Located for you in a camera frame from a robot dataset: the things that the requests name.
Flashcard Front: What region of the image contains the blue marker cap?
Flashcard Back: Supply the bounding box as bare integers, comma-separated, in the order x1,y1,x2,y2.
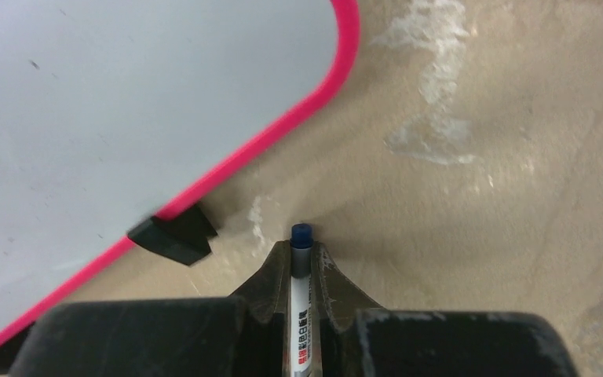
290,223,314,250

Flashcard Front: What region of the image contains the red framed whiteboard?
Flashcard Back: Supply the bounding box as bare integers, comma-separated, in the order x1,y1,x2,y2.
0,1,360,345

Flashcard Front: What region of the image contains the white whiteboard marker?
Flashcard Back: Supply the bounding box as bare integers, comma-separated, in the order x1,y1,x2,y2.
288,240,314,376

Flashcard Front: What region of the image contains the black board foot clip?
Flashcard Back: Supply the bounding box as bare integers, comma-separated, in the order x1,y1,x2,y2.
127,204,217,266

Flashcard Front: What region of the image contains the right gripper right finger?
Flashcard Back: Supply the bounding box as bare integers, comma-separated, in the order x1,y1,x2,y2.
312,243,578,376

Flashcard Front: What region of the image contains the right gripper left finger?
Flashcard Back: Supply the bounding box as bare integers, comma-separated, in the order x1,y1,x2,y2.
9,241,291,376

